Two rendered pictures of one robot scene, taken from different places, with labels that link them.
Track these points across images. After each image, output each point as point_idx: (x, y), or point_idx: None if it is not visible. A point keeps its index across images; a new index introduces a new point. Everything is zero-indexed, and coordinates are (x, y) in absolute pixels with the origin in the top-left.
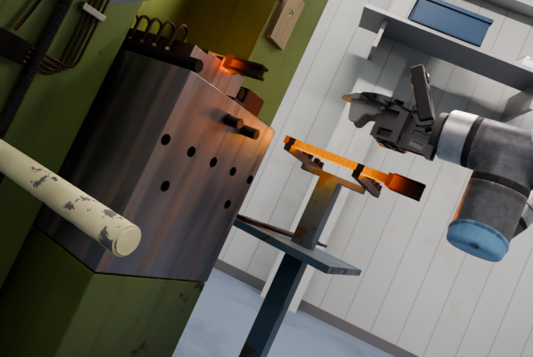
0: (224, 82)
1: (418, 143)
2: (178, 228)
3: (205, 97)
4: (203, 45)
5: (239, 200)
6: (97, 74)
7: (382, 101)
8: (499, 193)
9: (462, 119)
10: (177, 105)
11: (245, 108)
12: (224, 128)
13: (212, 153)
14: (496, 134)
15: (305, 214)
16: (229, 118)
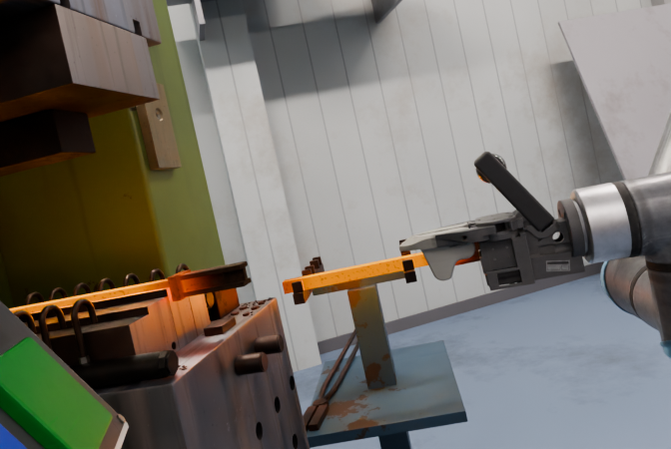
0: (187, 313)
1: (559, 263)
2: None
3: (206, 383)
4: (62, 236)
5: (299, 418)
6: None
7: (481, 239)
8: None
9: (607, 208)
10: (190, 447)
11: (224, 306)
12: (242, 380)
13: (253, 423)
14: (666, 208)
15: (363, 347)
16: (245, 366)
